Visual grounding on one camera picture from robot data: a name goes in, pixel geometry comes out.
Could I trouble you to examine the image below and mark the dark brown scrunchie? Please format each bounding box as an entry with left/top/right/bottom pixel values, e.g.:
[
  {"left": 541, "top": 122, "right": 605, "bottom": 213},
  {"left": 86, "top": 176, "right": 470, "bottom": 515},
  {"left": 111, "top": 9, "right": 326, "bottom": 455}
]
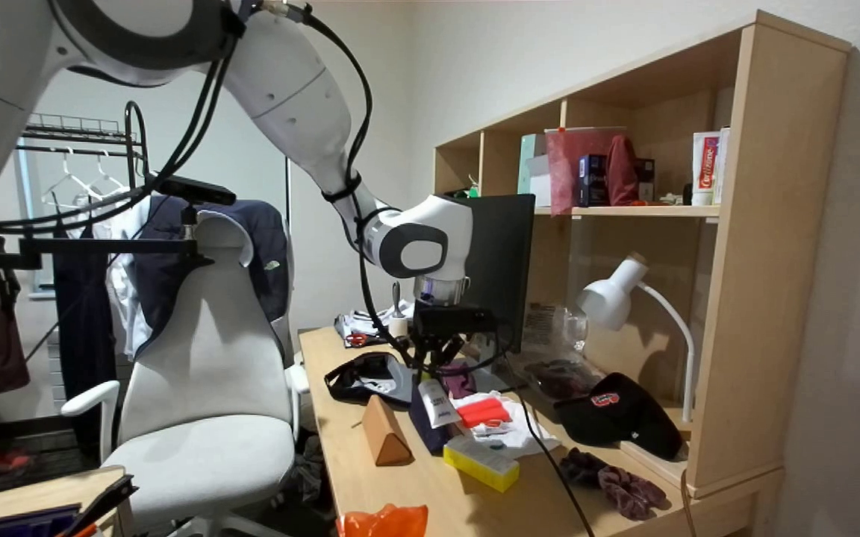
[{"left": 562, "top": 446, "right": 670, "bottom": 521}]

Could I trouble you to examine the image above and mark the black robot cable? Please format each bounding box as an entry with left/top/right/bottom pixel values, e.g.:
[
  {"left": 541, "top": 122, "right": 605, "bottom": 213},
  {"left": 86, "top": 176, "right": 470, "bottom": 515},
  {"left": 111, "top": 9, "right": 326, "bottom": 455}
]
[{"left": 278, "top": 0, "right": 432, "bottom": 373}]

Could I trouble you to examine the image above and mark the white desk lamp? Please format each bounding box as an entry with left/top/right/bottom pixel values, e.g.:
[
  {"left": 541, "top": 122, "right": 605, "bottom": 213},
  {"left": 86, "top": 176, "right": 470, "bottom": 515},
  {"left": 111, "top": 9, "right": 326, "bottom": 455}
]
[{"left": 576, "top": 254, "right": 698, "bottom": 427}]

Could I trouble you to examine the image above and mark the black cap with red badge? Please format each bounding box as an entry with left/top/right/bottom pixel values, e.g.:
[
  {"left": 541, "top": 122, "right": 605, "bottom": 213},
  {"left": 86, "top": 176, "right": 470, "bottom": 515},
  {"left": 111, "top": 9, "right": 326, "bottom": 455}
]
[{"left": 555, "top": 373, "right": 685, "bottom": 458}]

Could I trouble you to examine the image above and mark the dark blue dotted pouch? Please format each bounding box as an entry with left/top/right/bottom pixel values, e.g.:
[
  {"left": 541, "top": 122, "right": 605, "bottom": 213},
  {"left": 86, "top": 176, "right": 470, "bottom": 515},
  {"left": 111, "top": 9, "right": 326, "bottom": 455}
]
[{"left": 410, "top": 378, "right": 459, "bottom": 455}]

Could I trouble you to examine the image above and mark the yellow and white box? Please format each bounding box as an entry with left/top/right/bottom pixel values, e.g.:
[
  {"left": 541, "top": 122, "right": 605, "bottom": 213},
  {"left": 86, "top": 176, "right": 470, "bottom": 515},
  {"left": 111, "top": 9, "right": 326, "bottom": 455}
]
[{"left": 443, "top": 434, "right": 519, "bottom": 491}]

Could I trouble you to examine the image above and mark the white office chair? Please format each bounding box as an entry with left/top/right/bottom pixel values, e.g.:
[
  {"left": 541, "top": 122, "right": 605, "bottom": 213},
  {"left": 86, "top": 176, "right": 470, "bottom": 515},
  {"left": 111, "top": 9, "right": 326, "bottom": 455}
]
[{"left": 59, "top": 208, "right": 298, "bottom": 537}]

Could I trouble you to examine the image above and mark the black computer monitor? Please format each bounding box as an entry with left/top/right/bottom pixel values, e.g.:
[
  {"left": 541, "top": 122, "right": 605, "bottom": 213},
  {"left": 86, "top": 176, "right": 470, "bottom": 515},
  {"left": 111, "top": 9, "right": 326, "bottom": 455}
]
[{"left": 467, "top": 194, "right": 534, "bottom": 351}]

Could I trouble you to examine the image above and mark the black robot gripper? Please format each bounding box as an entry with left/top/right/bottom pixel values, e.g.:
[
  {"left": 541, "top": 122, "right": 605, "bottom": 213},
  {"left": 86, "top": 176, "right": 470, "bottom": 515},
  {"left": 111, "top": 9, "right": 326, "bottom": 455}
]
[{"left": 410, "top": 299, "right": 498, "bottom": 364}]

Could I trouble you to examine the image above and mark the wooden shelf unit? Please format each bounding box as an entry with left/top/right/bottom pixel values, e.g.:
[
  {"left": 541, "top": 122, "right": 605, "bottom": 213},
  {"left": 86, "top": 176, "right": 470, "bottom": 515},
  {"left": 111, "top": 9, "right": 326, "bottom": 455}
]
[{"left": 437, "top": 11, "right": 852, "bottom": 537}]

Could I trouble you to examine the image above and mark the white paper with red patch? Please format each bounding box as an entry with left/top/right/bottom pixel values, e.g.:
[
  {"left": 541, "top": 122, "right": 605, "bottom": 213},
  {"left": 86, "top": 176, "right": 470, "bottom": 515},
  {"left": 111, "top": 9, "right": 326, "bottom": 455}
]
[{"left": 453, "top": 390, "right": 559, "bottom": 454}]

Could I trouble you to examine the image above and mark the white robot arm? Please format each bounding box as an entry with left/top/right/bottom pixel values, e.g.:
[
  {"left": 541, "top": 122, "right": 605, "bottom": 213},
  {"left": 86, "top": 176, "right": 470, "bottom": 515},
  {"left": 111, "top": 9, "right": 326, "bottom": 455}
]
[{"left": 0, "top": 0, "right": 471, "bottom": 364}]

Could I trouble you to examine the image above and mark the purple cloth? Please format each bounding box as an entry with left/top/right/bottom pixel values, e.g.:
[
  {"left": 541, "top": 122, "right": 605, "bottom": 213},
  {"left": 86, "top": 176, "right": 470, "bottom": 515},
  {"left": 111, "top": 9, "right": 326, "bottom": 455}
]
[{"left": 437, "top": 364, "right": 474, "bottom": 397}]

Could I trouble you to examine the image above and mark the orange plastic bag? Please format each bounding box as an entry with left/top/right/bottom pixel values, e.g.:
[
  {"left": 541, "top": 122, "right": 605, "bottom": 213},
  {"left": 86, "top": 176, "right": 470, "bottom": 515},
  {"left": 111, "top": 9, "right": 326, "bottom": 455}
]
[{"left": 337, "top": 503, "right": 426, "bottom": 537}]

